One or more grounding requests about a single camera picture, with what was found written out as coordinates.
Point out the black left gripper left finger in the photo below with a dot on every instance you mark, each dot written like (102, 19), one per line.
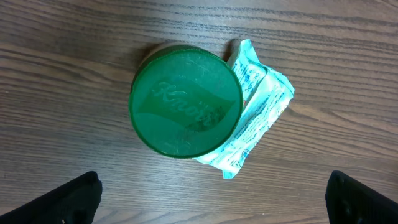
(75, 202)

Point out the teal snack packet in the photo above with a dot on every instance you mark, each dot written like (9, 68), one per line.
(266, 94)

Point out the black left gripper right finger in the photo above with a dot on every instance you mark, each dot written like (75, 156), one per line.
(350, 202)

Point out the green lid jar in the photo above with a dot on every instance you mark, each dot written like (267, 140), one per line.
(184, 101)

